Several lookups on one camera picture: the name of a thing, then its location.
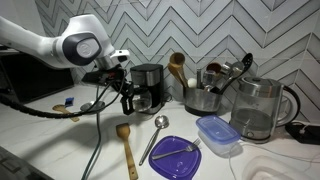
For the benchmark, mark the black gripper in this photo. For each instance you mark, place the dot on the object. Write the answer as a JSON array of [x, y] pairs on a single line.
[[123, 83]]

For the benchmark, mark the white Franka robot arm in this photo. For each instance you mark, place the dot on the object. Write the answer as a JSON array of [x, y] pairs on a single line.
[[66, 43]]

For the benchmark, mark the black silver coffee machine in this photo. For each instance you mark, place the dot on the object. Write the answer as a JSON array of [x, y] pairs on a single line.
[[155, 76]]

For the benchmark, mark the short wooden spatula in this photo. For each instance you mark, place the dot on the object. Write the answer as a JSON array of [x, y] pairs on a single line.
[[123, 130]]

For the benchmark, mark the steel ladle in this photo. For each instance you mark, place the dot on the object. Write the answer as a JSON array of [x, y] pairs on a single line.
[[161, 121]]

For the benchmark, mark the wooden turner in holder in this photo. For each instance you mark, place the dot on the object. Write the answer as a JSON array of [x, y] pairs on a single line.
[[174, 70]]

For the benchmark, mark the small blue object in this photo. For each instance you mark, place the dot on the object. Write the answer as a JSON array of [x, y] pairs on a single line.
[[69, 101]]

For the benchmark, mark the wooden ladle round cup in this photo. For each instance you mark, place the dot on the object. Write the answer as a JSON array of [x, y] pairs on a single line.
[[176, 58]]

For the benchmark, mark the white round ball utensil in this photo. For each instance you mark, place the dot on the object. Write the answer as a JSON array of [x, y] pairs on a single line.
[[192, 82]]

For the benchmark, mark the long wooden spoon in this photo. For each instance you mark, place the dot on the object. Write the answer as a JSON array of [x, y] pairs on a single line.
[[60, 108]]

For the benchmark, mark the steel utensil holder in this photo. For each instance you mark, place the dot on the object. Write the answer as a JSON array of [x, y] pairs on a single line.
[[200, 98]]

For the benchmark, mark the steel rod utensil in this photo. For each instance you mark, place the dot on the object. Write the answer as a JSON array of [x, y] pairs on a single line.
[[199, 78]]

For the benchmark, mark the steel fork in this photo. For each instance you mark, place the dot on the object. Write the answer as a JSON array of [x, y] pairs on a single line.
[[191, 147]]

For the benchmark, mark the purple square plate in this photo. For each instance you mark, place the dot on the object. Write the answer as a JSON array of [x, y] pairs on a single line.
[[176, 165]]

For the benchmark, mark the steel measuring cup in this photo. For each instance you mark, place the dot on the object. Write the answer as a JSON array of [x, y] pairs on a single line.
[[209, 80]]

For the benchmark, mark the plastic container blue lid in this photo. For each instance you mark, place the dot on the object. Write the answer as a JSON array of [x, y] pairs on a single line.
[[216, 128]]

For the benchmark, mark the brown round spoon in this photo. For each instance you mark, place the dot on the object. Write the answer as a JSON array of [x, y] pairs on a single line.
[[214, 67]]

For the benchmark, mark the black box appliance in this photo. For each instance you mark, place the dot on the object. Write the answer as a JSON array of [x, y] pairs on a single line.
[[33, 80]]

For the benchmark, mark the steel serving spoon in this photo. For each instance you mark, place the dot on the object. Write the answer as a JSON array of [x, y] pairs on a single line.
[[236, 69]]

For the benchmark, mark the black slotted spoon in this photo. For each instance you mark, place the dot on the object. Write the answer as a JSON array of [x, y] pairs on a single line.
[[247, 61]]

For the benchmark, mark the dark grey appliance edge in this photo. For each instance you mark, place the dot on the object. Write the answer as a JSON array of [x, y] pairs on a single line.
[[16, 166]]

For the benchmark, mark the glass electric kettle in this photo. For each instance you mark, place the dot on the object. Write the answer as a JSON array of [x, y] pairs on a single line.
[[256, 110]]

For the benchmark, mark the clear white plastic tub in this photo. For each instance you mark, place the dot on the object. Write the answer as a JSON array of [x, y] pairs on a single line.
[[266, 170]]

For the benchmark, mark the black power adapter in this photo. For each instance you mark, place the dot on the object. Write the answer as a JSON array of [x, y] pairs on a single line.
[[305, 133]]

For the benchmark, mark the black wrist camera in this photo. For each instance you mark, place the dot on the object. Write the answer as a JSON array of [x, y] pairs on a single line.
[[96, 77]]

